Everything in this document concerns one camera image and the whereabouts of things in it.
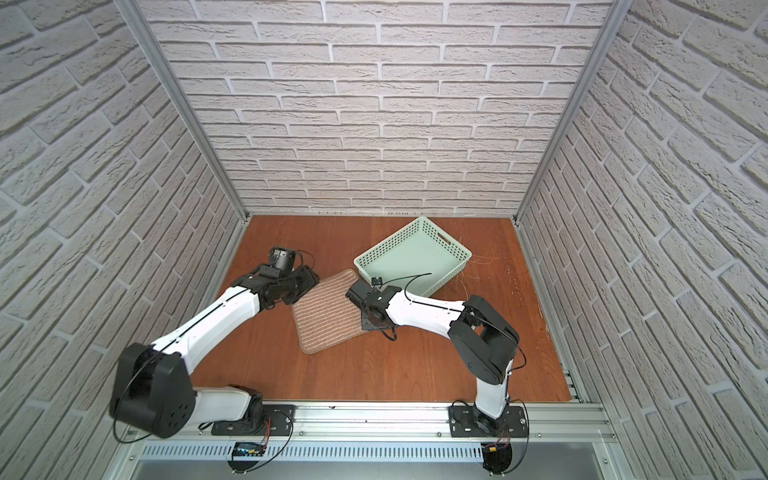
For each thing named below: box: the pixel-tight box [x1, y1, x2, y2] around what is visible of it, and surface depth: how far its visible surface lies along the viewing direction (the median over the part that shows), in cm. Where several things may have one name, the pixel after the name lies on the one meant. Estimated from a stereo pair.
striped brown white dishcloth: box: [292, 269, 367, 355], surface depth 93 cm
